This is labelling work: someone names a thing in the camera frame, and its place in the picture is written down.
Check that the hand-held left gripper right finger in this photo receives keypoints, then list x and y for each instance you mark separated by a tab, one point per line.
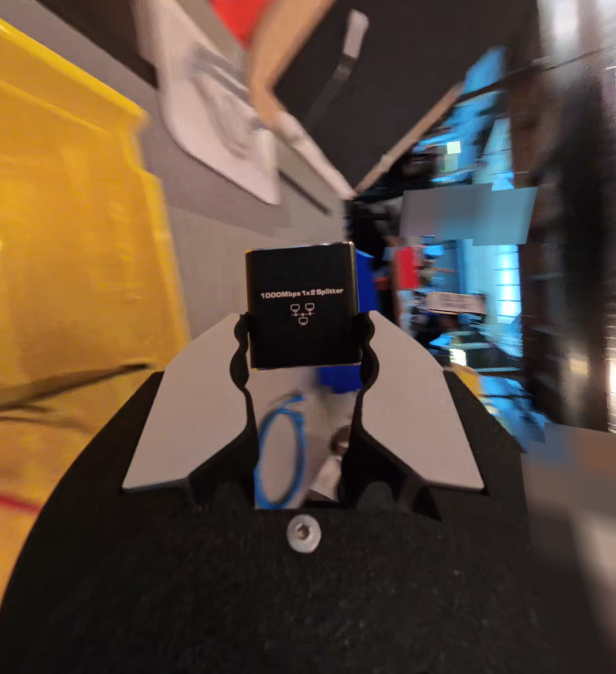
418	410

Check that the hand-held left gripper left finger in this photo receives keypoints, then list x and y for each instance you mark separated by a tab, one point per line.
192	410

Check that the black ethernet splitter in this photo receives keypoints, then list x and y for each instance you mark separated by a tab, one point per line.
302	305

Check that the blue plastic bin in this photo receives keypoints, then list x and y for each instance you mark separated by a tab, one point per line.
339	379

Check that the yellow plastic bin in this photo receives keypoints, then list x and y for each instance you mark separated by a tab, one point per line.
66	237

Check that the wood-edged black board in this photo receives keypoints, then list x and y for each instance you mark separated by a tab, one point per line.
402	68

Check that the red bag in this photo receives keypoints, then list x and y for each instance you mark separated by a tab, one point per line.
239	18

